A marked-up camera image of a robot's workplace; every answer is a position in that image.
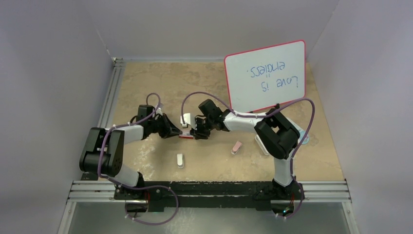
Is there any pink and white stapler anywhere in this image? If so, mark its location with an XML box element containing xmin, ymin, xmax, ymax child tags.
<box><xmin>231</xmin><ymin>141</ymin><xmax>243</xmax><ymax>155</ymax></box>

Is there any red staple box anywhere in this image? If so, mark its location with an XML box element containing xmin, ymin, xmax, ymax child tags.
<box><xmin>179</xmin><ymin>130</ymin><xmax>194</xmax><ymax>139</ymax></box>

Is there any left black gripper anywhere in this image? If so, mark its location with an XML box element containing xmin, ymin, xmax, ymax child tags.
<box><xmin>148</xmin><ymin>113</ymin><xmax>181</xmax><ymax>139</ymax></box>

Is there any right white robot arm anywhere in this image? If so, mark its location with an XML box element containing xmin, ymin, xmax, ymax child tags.
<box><xmin>180</xmin><ymin>99</ymin><xmax>300</xmax><ymax>198</ymax></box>

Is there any red-framed whiteboard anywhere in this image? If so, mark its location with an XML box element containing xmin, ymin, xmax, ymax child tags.
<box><xmin>224</xmin><ymin>40</ymin><xmax>306</xmax><ymax>112</ymax></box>

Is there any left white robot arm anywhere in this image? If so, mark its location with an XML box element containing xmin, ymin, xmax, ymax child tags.
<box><xmin>79</xmin><ymin>105</ymin><xmax>182</xmax><ymax>199</ymax></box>

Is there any aluminium frame rail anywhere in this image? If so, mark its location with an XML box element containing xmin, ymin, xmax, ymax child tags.
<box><xmin>97</xmin><ymin>58</ymin><xmax>127</xmax><ymax>128</ymax></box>

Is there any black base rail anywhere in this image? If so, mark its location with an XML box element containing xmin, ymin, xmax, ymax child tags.
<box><xmin>114</xmin><ymin>181</ymin><xmax>305</xmax><ymax>215</ymax></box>

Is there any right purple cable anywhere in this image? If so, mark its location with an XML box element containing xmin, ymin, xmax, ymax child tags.
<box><xmin>180</xmin><ymin>92</ymin><xmax>316</xmax><ymax>220</ymax></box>

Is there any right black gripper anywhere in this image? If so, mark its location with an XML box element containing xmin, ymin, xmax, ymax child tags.
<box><xmin>191</xmin><ymin>117</ymin><xmax>215</xmax><ymax>139</ymax></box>

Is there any blue patterned oval case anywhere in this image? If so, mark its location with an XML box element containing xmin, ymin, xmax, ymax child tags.
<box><xmin>291</xmin><ymin>121</ymin><xmax>309</xmax><ymax>145</ymax></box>

